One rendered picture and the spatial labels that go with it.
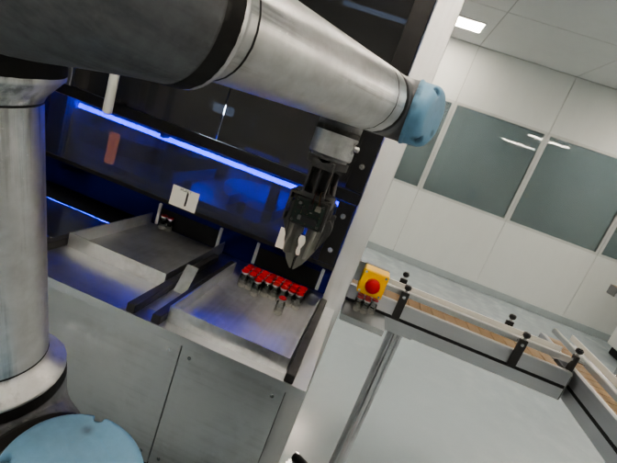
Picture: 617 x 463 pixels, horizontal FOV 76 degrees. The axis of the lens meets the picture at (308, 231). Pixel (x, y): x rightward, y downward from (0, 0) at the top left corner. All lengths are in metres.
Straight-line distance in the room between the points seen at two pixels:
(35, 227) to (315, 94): 0.25
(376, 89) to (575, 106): 5.74
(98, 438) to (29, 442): 0.05
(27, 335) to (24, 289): 0.05
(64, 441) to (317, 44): 0.38
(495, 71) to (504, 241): 2.20
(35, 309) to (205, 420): 1.09
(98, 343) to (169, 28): 1.36
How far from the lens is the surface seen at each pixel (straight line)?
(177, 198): 1.22
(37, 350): 0.45
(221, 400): 1.39
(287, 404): 1.32
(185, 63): 0.24
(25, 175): 0.36
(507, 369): 1.37
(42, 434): 0.44
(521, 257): 6.10
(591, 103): 6.18
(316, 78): 0.33
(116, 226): 1.22
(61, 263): 1.03
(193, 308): 0.93
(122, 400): 1.58
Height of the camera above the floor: 1.33
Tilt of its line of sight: 14 degrees down
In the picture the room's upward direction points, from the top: 20 degrees clockwise
